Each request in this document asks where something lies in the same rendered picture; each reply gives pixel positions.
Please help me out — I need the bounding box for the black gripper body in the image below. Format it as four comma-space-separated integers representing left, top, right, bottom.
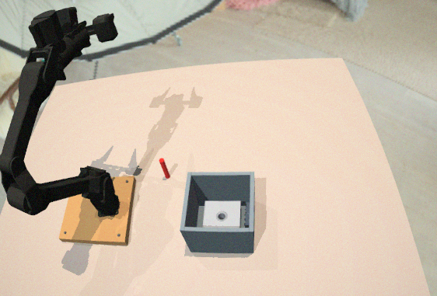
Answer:
63, 13, 118, 58

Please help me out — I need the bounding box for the red peg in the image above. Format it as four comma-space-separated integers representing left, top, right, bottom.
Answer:
159, 158, 170, 178

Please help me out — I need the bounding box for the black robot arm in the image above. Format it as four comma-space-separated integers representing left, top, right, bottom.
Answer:
0, 7, 119, 217

